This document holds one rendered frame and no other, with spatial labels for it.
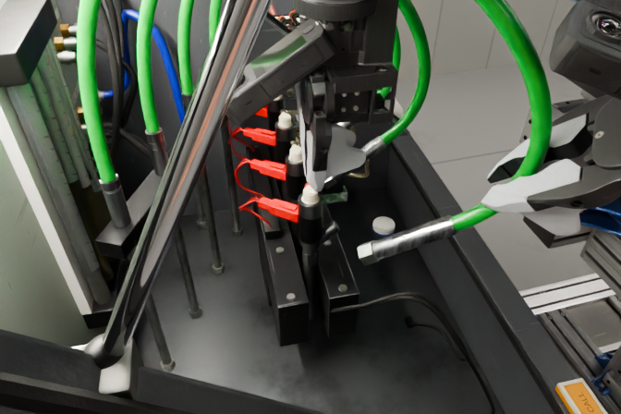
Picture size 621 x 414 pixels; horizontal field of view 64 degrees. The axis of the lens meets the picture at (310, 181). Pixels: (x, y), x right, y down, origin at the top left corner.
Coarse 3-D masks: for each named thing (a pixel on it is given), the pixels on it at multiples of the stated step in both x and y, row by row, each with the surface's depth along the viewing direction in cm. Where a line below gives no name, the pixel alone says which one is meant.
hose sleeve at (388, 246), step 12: (444, 216) 44; (420, 228) 45; (432, 228) 44; (444, 228) 44; (384, 240) 47; (396, 240) 46; (408, 240) 45; (420, 240) 45; (432, 240) 44; (384, 252) 46; (396, 252) 46
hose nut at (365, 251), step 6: (372, 240) 48; (360, 246) 48; (366, 246) 47; (360, 252) 48; (366, 252) 47; (372, 252) 47; (360, 258) 47; (366, 258) 47; (372, 258) 47; (366, 264) 48
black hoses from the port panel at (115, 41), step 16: (112, 0) 62; (112, 16) 62; (112, 32) 63; (112, 48) 60; (112, 64) 61; (128, 64) 66; (128, 96) 70; (128, 112) 71; (112, 128) 67; (112, 144) 67; (144, 144) 72; (112, 160) 68
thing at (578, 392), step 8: (568, 384) 52; (576, 384) 52; (560, 392) 52; (568, 392) 52; (576, 392) 52; (584, 392) 52; (576, 400) 51; (584, 400) 51; (592, 400) 51; (568, 408) 51; (584, 408) 50; (592, 408) 50; (600, 408) 50
